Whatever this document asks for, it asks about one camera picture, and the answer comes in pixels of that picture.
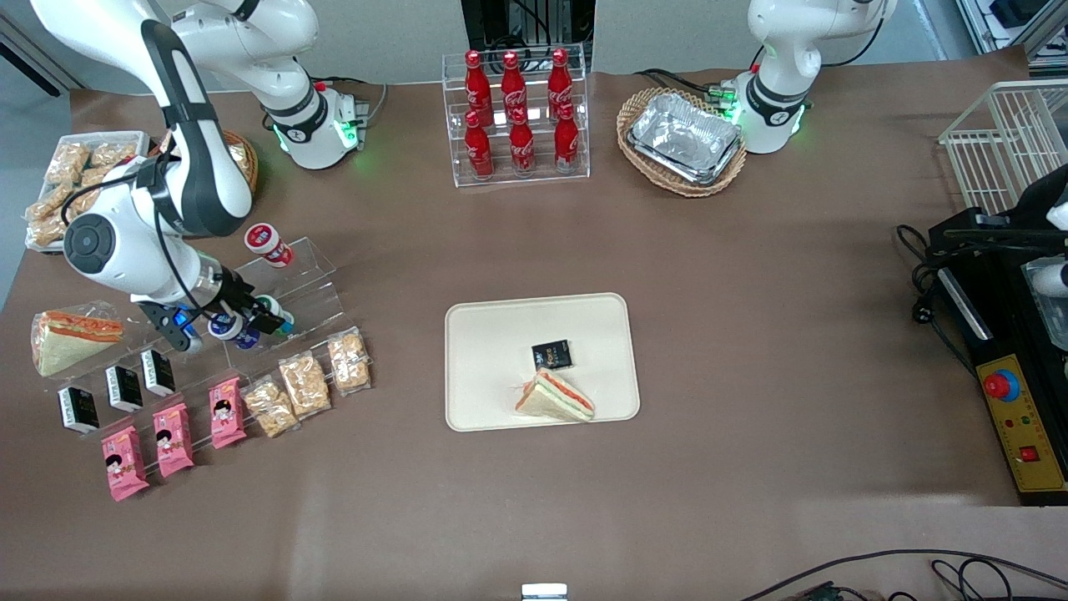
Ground green gum bottle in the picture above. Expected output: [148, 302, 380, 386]
[254, 295, 295, 336]

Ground clear acrylic bottle rack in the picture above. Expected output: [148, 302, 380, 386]
[441, 43, 591, 188]

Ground black tissue packet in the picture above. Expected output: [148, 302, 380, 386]
[139, 348, 177, 397]
[105, 365, 144, 413]
[531, 339, 574, 371]
[57, 386, 101, 436]

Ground black machine power cable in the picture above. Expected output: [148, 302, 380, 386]
[894, 224, 979, 378]

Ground black machine yellow panel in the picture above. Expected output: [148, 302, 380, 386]
[926, 209, 1068, 508]

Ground black left arm base cables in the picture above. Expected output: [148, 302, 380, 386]
[638, 67, 737, 106]

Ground white rectangular tray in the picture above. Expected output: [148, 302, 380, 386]
[25, 131, 151, 251]

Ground blue gum bottle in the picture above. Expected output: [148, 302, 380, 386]
[208, 311, 261, 350]

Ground grey right arm base cable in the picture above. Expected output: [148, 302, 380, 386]
[313, 77, 390, 119]

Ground white wire basket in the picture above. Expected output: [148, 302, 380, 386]
[939, 79, 1068, 216]

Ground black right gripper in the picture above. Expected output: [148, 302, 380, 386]
[137, 265, 287, 354]

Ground black equipment rack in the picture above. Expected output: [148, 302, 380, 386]
[461, 0, 597, 73]

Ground light wicker basket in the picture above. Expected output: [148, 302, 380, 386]
[617, 87, 748, 198]

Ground red gum bottle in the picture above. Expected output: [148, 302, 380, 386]
[244, 222, 295, 270]

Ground pink snack packet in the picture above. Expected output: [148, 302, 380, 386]
[101, 426, 150, 503]
[209, 376, 249, 450]
[153, 402, 195, 479]

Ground wrapped triangle sandwich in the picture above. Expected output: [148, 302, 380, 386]
[514, 367, 597, 423]
[32, 309, 126, 378]

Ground long black cable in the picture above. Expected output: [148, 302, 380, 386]
[738, 548, 1068, 601]

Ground clear plastic container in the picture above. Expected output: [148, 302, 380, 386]
[1022, 257, 1068, 351]

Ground clear acrylic stepped shelf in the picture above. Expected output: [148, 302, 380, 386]
[38, 236, 355, 435]

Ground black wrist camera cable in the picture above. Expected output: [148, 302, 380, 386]
[60, 150, 219, 322]

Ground cream plastic tray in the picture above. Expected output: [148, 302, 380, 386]
[444, 292, 642, 433]

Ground looped black cable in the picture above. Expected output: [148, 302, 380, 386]
[930, 558, 1015, 601]

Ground metal frame structure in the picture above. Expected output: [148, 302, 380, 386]
[955, 0, 1068, 59]

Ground dark brown wicker basket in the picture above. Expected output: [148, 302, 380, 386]
[219, 129, 259, 199]

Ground silver foil tray stack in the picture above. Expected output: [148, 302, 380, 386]
[626, 92, 743, 186]

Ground red cola bottle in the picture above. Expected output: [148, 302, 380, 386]
[464, 111, 495, 180]
[554, 102, 580, 173]
[501, 50, 528, 116]
[509, 109, 537, 176]
[547, 48, 574, 109]
[464, 50, 493, 119]

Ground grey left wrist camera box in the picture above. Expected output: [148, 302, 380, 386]
[1033, 261, 1068, 299]

